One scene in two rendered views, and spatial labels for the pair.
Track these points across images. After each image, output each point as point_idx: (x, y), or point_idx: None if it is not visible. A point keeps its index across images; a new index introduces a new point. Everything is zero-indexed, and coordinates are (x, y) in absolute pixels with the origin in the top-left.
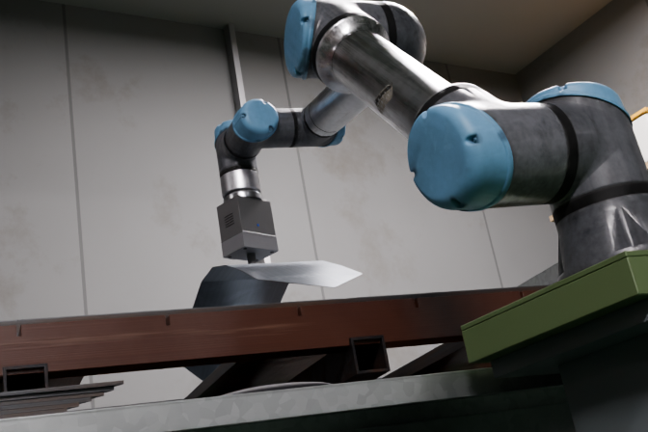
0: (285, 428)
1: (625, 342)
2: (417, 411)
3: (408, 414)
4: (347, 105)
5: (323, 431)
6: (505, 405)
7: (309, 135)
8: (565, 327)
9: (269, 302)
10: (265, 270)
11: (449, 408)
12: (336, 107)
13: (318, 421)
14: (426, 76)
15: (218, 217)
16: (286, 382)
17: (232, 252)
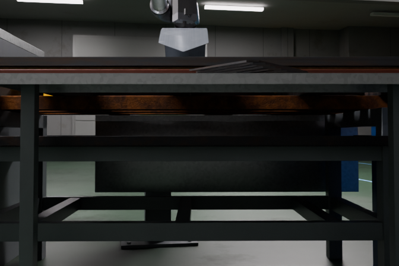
0: (213, 117)
1: None
2: (175, 117)
3: (178, 117)
4: (162, 1)
5: (203, 119)
6: (146, 119)
7: None
8: None
9: (167, 29)
10: (196, 53)
11: (165, 117)
12: None
13: (204, 117)
14: None
15: (196, 1)
16: None
17: (194, 22)
